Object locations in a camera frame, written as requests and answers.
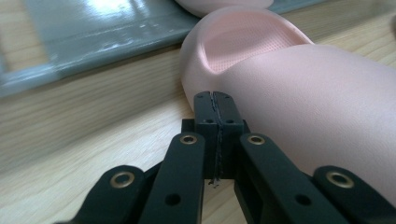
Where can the pink slipper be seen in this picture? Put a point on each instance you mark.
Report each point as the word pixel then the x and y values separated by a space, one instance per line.
pixel 218 4
pixel 311 102

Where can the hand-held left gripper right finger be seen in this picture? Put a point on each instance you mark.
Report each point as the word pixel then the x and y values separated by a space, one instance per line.
pixel 229 115

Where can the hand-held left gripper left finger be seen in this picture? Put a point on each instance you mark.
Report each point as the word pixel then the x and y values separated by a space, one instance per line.
pixel 205 109

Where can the grey metal shoe rack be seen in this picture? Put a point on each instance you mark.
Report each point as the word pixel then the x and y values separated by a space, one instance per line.
pixel 93 37

